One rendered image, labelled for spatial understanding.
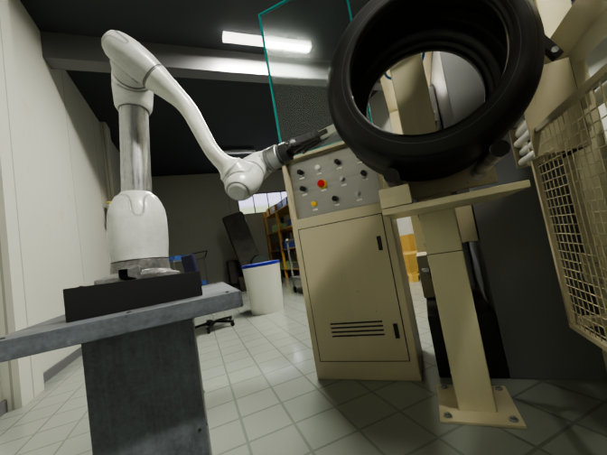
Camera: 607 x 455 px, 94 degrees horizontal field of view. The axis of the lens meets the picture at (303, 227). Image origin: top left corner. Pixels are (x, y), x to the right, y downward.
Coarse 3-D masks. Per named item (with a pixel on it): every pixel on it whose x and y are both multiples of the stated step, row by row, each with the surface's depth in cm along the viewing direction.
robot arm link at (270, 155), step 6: (264, 150) 110; (270, 150) 107; (276, 150) 108; (264, 156) 108; (270, 156) 107; (276, 156) 107; (270, 162) 108; (276, 162) 108; (282, 162) 110; (270, 168) 110; (276, 168) 111
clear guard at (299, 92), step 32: (288, 0) 169; (320, 0) 161; (288, 32) 169; (320, 32) 161; (288, 64) 168; (320, 64) 161; (288, 96) 168; (320, 96) 161; (288, 128) 168; (320, 128) 160
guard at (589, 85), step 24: (600, 72) 60; (576, 96) 69; (552, 120) 84; (576, 120) 73; (600, 120) 64; (576, 144) 75; (576, 168) 77; (552, 192) 93; (576, 192) 79; (552, 216) 97; (576, 216) 82; (552, 240) 99; (576, 240) 84; (600, 240) 73; (600, 264) 75; (576, 288) 90; (600, 288) 77; (576, 312) 93; (600, 312) 80; (600, 336) 82
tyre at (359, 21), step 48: (384, 0) 83; (432, 0) 92; (480, 0) 86; (528, 0) 72; (336, 48) 92; (384, 48) 109; (432, 48) 105; (480, 48) 98; (528, 48) 70; (336, 96) 89; (528, 96) 73; (384, 144) 83; (432, 144) 78; (480, 144) 77
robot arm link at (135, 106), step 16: (112, 80) 105; (128, 96) 105; (144, 96) 108; (128, 112) 105; (144, 112) 109; (128, 128) 104; (144, 128) 108; (128, 144) 103; (144, 144) 107; (128, 160) 103; (144, 160) 105; (128, 176) 102; (144, 176) 104
